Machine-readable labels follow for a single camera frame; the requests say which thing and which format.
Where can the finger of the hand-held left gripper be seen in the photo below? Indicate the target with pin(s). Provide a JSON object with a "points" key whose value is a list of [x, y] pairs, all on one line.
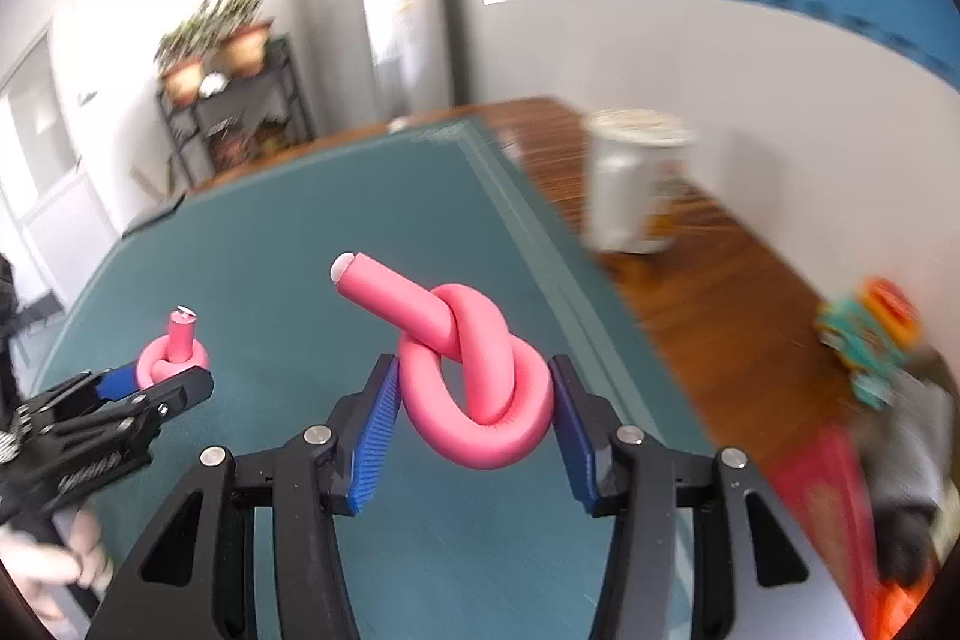
{"points": [[112, 385], [169, 396]]}

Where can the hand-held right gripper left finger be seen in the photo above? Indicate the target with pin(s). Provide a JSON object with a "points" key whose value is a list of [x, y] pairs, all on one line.
{"points": [[373, 445]]}

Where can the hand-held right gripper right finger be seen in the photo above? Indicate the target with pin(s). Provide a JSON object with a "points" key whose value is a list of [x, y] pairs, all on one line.
{"points": [[574, 441]]}

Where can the pink knotted foam rod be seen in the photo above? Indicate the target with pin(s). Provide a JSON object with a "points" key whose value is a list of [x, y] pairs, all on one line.
{"points": [[154, 359], [487, 445]]}

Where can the cardboard box with red sides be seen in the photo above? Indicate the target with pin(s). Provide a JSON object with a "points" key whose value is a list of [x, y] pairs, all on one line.
{"points": [[825, 490]]}

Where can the plain grey sock ball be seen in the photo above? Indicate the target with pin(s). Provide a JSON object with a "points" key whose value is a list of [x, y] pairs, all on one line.
{"points": [[911, 445]]}

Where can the person's left hand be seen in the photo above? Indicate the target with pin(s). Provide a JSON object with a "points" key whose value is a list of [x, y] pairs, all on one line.
{"points": [[45, 565]]}

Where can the green desk mat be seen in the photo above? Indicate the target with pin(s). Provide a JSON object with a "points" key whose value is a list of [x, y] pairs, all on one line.
{"points": [[300, 250]]}

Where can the white door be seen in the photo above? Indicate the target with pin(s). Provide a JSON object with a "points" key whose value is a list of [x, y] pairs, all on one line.
{"points": [[37, 160]]}

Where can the white printed mug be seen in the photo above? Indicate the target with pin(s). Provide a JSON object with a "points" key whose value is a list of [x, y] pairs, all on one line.
{"points": [[630, 190]]}

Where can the black metal shelf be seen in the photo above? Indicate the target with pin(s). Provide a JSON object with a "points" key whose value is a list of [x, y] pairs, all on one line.
{"points": [[247, 115]]}

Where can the colourful toy bus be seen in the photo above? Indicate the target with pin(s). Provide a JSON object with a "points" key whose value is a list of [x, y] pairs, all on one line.
{"points": [[870, 340]]}

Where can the potted plant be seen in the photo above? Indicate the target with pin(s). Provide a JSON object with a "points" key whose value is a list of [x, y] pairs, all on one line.
{"points": [[244, 44], [181, 74]]}

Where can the black sock ball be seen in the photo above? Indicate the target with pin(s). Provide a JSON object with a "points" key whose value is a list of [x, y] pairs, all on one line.
{"points": [[904, 542]]}

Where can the orange plastic piece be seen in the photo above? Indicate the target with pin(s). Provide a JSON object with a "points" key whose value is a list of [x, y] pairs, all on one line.
{"points": [[900, 610]]}

